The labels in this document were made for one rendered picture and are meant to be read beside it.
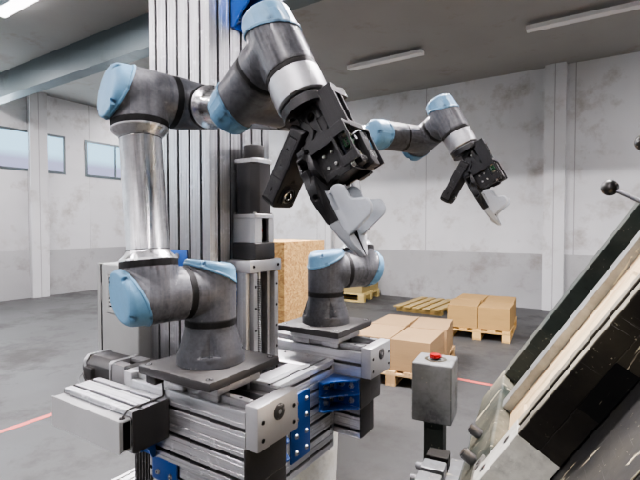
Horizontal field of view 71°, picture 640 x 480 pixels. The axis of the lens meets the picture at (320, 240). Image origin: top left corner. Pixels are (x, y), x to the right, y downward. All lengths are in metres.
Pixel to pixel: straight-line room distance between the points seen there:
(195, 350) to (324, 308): 0.50
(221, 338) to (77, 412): 0.36
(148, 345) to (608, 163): 7.44
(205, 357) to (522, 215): 7.42
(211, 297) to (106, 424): 0.34
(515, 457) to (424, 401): 0.69
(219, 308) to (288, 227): 9.08
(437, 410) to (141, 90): 1.16
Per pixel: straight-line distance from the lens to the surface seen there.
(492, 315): 5.69
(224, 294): 1.01
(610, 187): 1.24
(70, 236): 10.44
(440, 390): 1.45
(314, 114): 0.59
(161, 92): 1.03
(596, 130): 8.20
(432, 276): 8.53
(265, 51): 0.63
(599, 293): 1.19
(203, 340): 1.01
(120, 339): 1.50
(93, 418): 1.13
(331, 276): 1.39
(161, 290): 0.94
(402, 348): 3.91
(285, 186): 0.61
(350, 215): 0.54
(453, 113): 1.22
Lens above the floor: 1.34
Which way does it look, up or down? 2 degrees down
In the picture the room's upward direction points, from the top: straight up
